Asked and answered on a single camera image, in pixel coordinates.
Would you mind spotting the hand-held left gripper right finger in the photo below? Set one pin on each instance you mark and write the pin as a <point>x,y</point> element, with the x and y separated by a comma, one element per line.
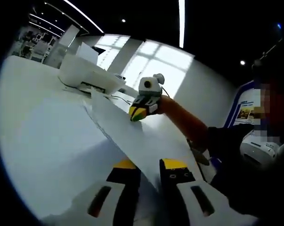
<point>217,212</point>

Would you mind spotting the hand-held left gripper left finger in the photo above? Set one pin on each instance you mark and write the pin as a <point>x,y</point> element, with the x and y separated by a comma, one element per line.
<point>85,204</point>

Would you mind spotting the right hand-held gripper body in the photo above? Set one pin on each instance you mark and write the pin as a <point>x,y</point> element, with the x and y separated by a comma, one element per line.
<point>151,88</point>

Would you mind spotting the stack of printing papers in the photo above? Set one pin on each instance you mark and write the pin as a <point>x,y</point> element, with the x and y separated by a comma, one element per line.
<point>137,141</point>

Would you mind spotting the wide bright window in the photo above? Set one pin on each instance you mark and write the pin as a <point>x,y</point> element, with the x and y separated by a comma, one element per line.
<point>160,68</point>

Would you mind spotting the person's dark clothing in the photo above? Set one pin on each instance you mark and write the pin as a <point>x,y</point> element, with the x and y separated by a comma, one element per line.
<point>245,188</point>

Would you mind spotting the narrow bright window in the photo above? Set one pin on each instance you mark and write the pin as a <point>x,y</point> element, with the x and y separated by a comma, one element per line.
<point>111,49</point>

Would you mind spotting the white printer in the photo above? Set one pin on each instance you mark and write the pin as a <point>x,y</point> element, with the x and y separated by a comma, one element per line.
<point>85,73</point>

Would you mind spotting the long ceiling light strip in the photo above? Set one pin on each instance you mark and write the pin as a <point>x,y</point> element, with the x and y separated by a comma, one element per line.
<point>85,16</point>
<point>181,23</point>

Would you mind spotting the white grey chest device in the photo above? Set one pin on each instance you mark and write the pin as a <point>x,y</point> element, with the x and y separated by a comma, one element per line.
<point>259,150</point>

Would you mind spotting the white table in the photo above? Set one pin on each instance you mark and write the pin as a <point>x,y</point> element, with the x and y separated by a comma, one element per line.
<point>50,122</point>

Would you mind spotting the white office equipment cluster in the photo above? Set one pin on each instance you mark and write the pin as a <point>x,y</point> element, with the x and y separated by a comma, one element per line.
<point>38,47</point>

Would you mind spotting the blue framed wall poster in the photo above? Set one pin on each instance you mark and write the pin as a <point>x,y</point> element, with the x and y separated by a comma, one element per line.
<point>243,110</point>

